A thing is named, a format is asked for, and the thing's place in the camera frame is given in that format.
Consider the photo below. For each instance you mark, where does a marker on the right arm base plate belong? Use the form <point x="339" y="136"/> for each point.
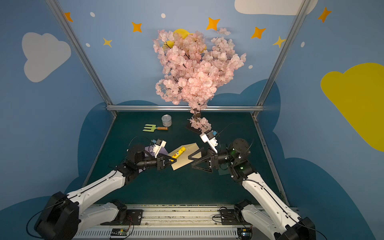
<point x="230" y="216"/>

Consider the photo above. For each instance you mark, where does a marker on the left aluminium frame post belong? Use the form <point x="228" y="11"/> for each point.
<point x="60" y="16"/>

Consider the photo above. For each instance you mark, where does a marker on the cream yellow envelope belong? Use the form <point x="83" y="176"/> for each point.
<point x="183" y="159"/>

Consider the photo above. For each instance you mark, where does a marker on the back horizontal aluminium bar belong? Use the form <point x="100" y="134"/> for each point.
<point x="136" y="108"/>

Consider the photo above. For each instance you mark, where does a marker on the yellow glue stick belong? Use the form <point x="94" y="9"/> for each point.
<point x="179" y="153"/>

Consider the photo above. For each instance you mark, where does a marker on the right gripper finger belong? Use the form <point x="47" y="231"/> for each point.
<point x="202" y="164"/>
<point x="200" y="155"/>

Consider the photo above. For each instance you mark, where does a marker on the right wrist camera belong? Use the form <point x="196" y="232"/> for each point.
<point x="210" y="138"/>

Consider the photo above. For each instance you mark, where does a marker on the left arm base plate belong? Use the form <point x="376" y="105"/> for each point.
<point x="126" y="217"/>

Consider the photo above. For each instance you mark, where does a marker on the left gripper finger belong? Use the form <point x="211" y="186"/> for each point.
<point x="167" y="165"/>
<point x="169" y="158"/>

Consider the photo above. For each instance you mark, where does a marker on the purple envelope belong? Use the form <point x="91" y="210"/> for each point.
<point x="149" y="150"/>

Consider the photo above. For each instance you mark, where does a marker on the controller board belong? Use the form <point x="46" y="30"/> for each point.
<point x="244" y="234"/>
<point x="119" y="234"/>

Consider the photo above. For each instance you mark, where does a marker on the aluminium frame post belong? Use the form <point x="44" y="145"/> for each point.
<point x="60" y="16"/>
<point x="291" y="36"/>

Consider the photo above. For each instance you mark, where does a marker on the pink cherry blossom tree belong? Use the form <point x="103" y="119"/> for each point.
<point x="192" y="72"/>

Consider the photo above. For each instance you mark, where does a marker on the right aluminium frame post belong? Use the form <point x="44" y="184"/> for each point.
<point x="291" y="36"/>

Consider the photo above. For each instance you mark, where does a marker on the green toy garden fork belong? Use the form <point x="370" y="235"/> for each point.
<point x="151" y="128"/>

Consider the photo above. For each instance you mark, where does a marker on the left controller board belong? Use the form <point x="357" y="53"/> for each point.
<point x="119" y="234"/>

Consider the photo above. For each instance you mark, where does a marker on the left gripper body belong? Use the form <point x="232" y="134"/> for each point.
<point x="162" y="162"/>

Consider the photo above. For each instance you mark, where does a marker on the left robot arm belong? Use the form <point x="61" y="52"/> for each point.
<point x="65" y="215"/>

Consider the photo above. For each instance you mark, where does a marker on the aluminium mounting rail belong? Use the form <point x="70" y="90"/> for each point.
<point x="183" y="216"/>

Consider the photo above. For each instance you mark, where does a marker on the right controller board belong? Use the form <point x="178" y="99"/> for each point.
<point x="244" y="234"/>

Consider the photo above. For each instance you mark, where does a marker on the silver tin can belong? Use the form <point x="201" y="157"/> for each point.
<point x="166" y="120"/>

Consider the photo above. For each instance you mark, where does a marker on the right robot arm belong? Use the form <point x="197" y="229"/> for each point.
<point x="278" y="221"/>

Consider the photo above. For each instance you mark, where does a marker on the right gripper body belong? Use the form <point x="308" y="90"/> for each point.
<point x="211" y="159"/>

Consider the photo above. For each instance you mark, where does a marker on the dark green envelope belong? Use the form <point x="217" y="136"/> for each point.
<point x="223" y="172"/>

